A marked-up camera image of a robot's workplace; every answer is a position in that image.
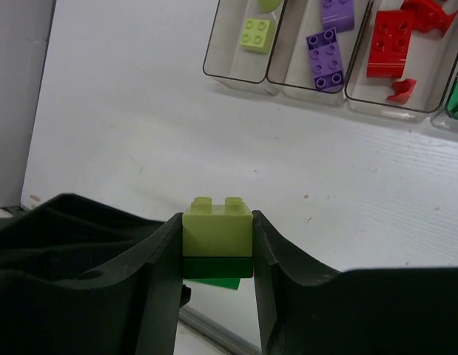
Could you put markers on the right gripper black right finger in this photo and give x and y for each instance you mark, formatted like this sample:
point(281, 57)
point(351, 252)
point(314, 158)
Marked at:
point(307, 307)

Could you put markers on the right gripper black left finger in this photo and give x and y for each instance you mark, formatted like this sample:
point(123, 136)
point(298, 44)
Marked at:
point(80, 277)

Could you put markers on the yellow-green lego block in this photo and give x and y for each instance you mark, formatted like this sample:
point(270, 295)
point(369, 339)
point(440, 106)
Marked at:
point(217, 230)

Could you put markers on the small red lego brick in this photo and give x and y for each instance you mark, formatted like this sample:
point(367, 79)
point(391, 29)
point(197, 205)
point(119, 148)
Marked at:
point(403, 91)

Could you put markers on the purple lego block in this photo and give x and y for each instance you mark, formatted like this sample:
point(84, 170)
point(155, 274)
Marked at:
point(325, 61)

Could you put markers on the yellow lego brick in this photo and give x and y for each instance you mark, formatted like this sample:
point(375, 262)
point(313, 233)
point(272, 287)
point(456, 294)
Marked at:
point(257, 35)
point(268, 6)

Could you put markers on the red lego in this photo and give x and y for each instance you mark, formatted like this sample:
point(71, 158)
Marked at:
point(389, 44)

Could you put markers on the purple lego brick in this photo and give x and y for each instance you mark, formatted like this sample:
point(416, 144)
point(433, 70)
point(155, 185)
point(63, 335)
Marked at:
point(337, 14)

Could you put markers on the red slanted lego brick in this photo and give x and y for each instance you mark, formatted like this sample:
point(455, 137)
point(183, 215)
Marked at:
point(428, 16)

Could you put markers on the clear bin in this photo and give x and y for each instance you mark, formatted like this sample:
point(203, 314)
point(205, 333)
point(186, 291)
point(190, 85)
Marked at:
point(225, 60)
point(431, 61)
point(448, 120)
point(289, 65)

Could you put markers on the aluminium front rail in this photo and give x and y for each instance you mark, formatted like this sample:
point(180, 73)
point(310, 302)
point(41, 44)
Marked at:
point(215, 333)

